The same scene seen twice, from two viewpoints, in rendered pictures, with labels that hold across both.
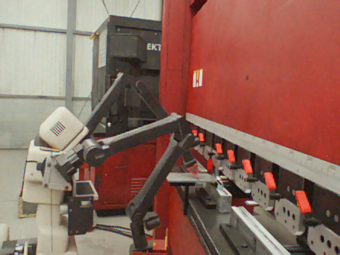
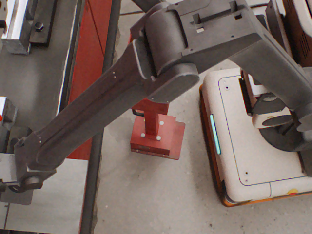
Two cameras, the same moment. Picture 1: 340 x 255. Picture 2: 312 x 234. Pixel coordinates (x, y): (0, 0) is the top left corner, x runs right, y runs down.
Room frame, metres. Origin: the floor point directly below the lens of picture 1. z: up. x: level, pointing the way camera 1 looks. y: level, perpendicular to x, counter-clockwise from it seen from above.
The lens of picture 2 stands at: (1.95, 0.20, 1.94)
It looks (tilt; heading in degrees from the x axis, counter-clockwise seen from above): 72 degrees down; 192
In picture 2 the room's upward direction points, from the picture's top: 1 degrees counter-clockwise
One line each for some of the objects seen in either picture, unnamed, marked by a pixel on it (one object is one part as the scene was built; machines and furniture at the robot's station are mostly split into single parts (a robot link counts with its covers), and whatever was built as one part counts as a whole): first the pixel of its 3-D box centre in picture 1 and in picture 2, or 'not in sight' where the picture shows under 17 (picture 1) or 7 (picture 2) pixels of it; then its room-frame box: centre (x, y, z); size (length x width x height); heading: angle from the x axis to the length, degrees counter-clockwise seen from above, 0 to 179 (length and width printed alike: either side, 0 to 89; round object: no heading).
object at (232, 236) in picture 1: (235, 240); (47, 2); (1.30, -0.30, 0.89); 0.30 x 0.05 x 0.03; 7
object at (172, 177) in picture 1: (189, 177); (29, 192); (1.89, -0.13, 1.00); 0.26 x 0.18 x 0.01; 97
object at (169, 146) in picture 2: not in sight; (158, 133); (1.42, 0.09, 0.06); 0.25 x 0.20 x 0.12; 91
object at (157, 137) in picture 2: not in sight; (152, 128); (1.42, 0.06, 0.13); 0.10 x 0.10 x 0.01; 1
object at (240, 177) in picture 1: (251, 168); not in sight; (1.34, -0.35, 1.18); 0.15 x 0.09 x 0.17; 7
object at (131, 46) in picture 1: (128, 85); not in sight; (3.10, 0.38, 1.53); 0.51 x 0.25 x 0.85; 174
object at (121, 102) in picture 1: (117, 96); not in sight; (3.06, 0.47, 1.42); 0.45 x 0.12 x 0.36; 174
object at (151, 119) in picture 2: not in sight; (151, 110); (1.42, 0.06, 0.39); 0.05 x 0.05 x 0.54; 1
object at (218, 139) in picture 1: (224, 151); not in sight; (1.74, -0.30, 1.18); 0.15 x 0.09 x 0.17; 7
